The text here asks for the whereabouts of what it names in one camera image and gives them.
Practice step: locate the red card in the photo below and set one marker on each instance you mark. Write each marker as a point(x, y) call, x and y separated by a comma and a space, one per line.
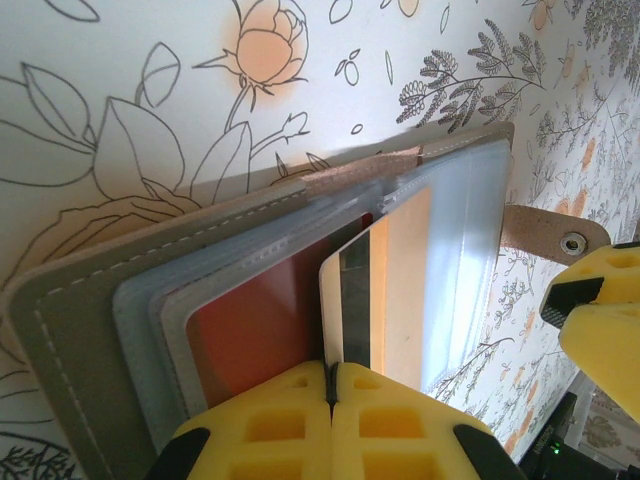
point(260, 320)

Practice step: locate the beige striped card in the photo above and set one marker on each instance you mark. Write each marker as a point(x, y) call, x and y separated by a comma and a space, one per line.
point(355, 300)

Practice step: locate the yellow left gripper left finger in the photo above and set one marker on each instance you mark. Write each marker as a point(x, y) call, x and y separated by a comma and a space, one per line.
point(260, 440)

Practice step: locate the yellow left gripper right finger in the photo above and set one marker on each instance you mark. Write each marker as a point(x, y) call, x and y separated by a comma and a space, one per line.
point(400, 440)

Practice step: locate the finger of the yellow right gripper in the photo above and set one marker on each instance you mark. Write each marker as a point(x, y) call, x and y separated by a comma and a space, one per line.
point(605, 350)

